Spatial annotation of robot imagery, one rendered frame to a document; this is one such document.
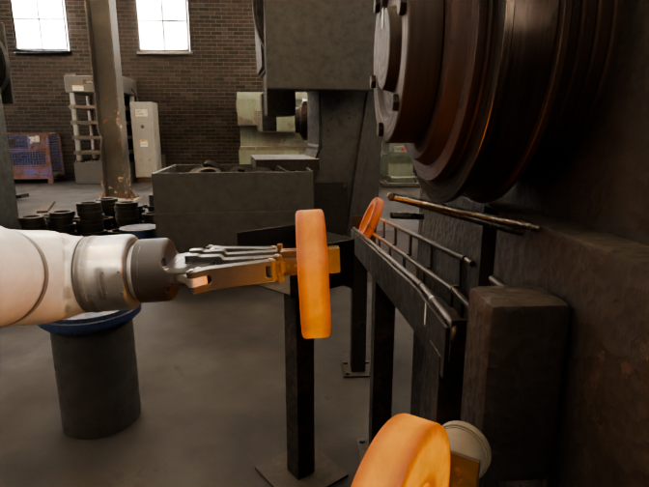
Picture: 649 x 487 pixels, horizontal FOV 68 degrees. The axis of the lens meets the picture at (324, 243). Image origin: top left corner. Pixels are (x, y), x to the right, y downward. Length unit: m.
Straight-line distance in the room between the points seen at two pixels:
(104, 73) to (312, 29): 4.79
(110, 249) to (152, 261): 0.05
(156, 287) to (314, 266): 0.18
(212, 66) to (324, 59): 7.70
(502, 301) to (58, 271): 0.50
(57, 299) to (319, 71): 2.95
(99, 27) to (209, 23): 3.70
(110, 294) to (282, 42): 2.91
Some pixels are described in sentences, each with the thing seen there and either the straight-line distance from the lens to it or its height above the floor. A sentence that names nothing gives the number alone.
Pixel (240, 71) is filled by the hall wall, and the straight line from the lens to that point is 10.92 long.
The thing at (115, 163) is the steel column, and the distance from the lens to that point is 7.75.
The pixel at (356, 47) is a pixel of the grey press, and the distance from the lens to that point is 3.48.
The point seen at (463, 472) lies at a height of 0.71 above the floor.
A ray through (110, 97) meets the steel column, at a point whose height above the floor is 1.47.
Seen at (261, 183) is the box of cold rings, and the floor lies 0.67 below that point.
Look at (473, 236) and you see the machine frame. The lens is 0.93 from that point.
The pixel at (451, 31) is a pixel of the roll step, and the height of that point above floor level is 1.11.
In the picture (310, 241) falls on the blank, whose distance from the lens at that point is 0.52.
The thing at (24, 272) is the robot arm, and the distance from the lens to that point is 0.53.
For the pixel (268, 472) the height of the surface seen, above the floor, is 0.01.
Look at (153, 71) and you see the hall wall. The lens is 11.25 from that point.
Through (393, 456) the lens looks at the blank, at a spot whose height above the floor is 0.78.
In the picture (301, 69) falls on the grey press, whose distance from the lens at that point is 3.38.
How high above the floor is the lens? 0.99
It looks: 13 degrees down
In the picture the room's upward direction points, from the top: straight up
